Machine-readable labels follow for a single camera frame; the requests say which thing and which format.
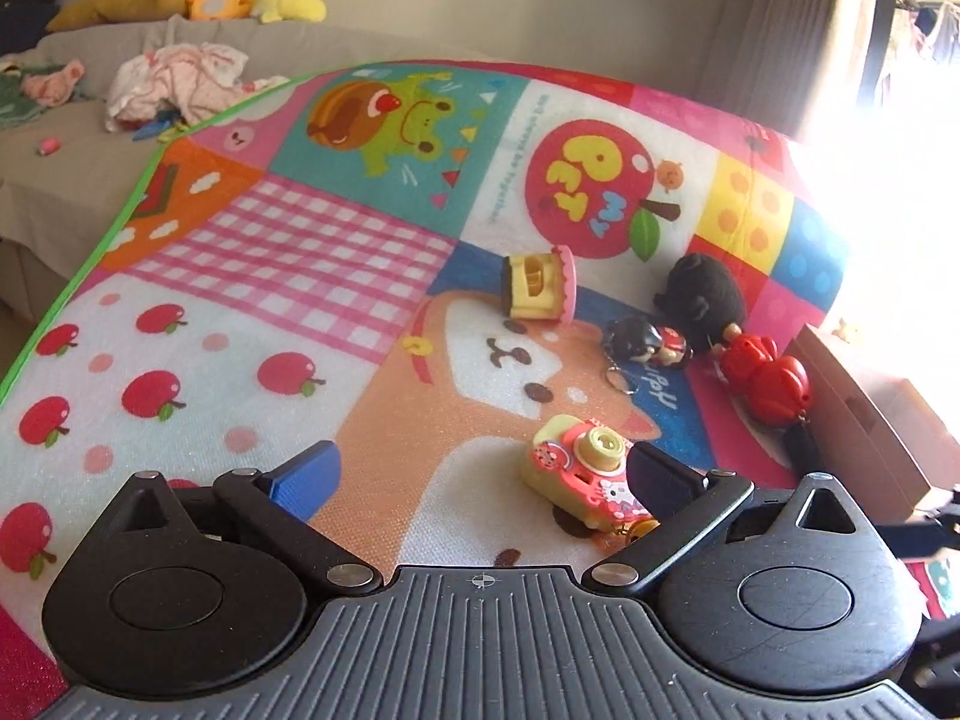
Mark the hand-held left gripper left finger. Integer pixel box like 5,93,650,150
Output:
127,441,383,595

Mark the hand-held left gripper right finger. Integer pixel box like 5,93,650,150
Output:
581,444,863,592

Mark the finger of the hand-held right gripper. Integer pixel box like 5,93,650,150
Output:
892,495,960,560

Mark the pink yellow toy camera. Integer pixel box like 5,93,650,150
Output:
523,414,661,541

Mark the pink cardboard box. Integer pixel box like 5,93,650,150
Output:
784,322,960,526

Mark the doll figure keychain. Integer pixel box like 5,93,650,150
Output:
602,317,691,398

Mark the red boxing glove toy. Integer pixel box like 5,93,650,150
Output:
712,334,826,477

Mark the black plush toy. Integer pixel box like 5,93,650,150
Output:
651,255,747,353

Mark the yellow pink cake toy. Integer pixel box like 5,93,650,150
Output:
501,246,578,325

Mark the colourful cartoon printed play mat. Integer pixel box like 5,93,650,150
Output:
0,60,960,720

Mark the grey sofa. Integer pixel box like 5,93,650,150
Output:
0,0,481,316

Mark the small blue item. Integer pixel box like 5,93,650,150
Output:
133,111,181,142

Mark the pink white clothes pile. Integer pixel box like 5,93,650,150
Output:
105,43,290,132

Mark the beige curtain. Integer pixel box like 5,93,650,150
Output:
697,0,886,143

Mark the pink crumpled garment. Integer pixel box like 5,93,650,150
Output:
19,58,87,106

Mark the green cloth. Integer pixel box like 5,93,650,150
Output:
0,64,38,128

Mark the yellow banana pillow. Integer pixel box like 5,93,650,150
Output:
46,0,196,32

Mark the dark cloth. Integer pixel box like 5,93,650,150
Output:
0,4,59,57

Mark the dark window frame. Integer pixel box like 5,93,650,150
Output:
855,0,901,113

